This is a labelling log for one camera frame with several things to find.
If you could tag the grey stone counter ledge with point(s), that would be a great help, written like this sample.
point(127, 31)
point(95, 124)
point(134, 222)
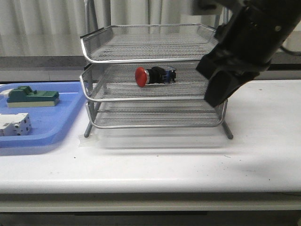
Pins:
point(41, 51)

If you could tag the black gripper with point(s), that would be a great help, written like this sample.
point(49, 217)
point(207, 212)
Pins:
point(246, 44)

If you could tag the silver mesh tray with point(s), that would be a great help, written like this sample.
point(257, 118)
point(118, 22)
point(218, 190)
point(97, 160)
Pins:
point(116, 82)
point(148, 43)
point(154, 114)

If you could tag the red emergency stop push button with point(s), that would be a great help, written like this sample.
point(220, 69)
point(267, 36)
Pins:
point(160, 75)

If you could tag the green and cream relay module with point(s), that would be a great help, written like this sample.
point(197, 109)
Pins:
point(24, 96)

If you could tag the white circuit breaker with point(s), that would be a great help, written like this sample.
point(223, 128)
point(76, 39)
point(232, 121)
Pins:
point(15, 124)

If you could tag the clear tape patch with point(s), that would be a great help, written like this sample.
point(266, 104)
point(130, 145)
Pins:
point(89, 141)

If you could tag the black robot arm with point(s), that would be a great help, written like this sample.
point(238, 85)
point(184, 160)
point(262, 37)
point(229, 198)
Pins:
point(246, 44)

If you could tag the blue plastic tray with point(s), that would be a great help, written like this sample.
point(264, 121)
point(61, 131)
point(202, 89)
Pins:
point(49, 124)

